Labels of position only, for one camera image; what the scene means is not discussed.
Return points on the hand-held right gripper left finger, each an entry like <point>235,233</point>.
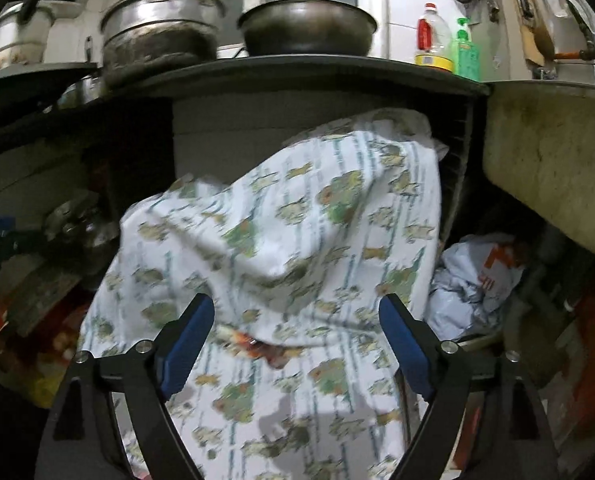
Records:
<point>188,347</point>

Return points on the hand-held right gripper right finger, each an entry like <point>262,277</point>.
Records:
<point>403,347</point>

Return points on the red snack wrapper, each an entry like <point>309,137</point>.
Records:
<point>265,347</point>

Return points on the white orange plastic bag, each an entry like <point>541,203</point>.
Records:
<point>470,285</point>

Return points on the white green printed cloth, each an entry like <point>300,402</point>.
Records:
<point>287,220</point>

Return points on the small metal pot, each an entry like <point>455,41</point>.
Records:
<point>14,37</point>

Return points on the stone sink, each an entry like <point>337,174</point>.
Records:
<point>552,160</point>

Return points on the large metal steamer pot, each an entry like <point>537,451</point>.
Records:
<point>162,30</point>

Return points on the green detergent bottle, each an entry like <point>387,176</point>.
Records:
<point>466,55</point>

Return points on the oil bottle with red label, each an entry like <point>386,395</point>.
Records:
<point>431,35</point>

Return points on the dark metal bowl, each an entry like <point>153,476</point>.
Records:
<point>307,27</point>

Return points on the metal faucet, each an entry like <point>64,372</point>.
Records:
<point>590,55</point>

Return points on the hanging wooden board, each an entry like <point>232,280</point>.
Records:
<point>535,25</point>

